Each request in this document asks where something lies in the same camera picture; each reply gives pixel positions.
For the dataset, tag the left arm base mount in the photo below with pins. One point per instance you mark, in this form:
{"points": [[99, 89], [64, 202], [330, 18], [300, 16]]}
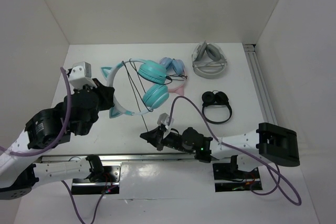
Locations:
{"points": [[108, 182]]}

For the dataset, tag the aluminium side rail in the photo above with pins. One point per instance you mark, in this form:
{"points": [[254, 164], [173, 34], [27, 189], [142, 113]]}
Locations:
{"points": [[259, 84]]}

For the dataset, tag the black headphones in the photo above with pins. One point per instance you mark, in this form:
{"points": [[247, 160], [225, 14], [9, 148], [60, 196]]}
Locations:
{"points": [[216, 98]]}

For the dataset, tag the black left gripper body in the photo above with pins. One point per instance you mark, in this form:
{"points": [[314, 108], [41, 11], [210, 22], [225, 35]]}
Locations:
{"points": [[104, 102]]}

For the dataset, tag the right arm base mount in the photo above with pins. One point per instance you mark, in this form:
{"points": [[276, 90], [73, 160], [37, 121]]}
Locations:
{"points": [[228, 177]]}

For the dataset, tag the teal cat-ear headphones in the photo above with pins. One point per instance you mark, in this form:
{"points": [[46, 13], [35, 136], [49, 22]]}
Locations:
{"points": [[153, 98]]}

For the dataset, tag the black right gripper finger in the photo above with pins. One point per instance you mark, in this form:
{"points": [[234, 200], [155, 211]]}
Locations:
{"points": [[154, 141], [157, 132]]}

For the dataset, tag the aluminium front rail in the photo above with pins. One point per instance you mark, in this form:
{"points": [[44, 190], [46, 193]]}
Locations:
{"points": [[123, 158]]}

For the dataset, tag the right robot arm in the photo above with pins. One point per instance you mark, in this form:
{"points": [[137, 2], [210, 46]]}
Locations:
{"points": [[269, 143]]}

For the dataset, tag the pink blue cat-ear headphones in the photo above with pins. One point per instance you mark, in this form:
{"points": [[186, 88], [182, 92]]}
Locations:
{"points": [[179, 69]]}

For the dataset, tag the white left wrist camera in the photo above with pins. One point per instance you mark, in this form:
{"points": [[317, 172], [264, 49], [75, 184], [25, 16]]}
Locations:
{"points": [[80, 76]]}

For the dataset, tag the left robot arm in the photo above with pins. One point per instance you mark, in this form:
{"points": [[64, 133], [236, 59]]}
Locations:
{"points": [[20, 173]]}

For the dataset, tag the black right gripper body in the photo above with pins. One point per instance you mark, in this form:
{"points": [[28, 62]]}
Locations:
{"points": [[172, 140]]}

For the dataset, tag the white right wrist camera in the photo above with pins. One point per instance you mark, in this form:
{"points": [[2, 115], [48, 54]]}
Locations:
{"points": [[165, 120]]}

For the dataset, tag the white grey headphones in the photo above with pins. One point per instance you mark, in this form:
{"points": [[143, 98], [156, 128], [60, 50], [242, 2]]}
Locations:
{"points": [[208, 61]]}

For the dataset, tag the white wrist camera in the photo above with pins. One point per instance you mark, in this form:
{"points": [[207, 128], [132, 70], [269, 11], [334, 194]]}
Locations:
{"points": [[80, 76], [165, 120]]}

